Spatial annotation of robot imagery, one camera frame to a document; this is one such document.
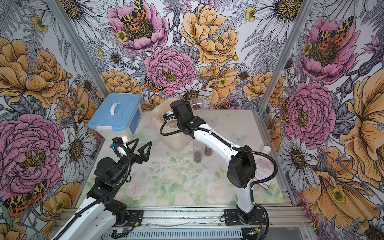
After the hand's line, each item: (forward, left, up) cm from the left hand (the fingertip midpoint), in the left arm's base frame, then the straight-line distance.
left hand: (145, 144), depth 73 cm
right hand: (+21, -21, +6) cm, 30 cm away
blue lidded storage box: (+27, +23, -8) cm, 37 cm away
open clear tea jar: (+8, -32, -20) cm, 38 cm away
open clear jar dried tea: (+7, -25, -19) cm, 33 cm away
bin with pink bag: (+12, -13, -15) cm, 23 cm away
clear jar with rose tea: (+20, -25, +7) cm, 33 cm away
